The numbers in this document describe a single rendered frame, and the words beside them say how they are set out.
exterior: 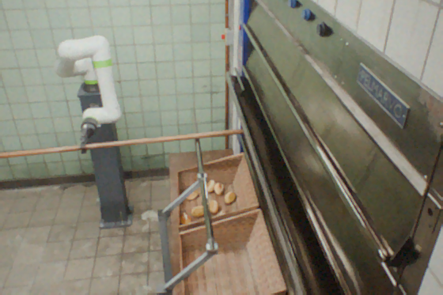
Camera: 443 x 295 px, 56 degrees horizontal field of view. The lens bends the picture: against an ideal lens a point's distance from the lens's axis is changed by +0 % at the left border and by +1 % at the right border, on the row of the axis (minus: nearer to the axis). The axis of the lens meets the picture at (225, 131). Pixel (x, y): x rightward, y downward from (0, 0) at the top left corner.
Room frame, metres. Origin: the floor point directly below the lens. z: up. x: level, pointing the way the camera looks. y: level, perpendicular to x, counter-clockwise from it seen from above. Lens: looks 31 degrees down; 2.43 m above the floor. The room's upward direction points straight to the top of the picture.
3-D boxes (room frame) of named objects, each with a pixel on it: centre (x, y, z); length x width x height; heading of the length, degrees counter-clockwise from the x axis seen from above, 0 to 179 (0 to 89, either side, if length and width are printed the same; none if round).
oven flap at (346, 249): (1.53, -0.27, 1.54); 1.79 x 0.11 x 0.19; 8
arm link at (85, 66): (2.65, 0.93, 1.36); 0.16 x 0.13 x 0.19; 121
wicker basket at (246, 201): (2.06, 0.07, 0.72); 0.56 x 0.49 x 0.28; 6
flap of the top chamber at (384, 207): (1.53, -0.27, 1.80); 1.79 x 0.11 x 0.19; 8
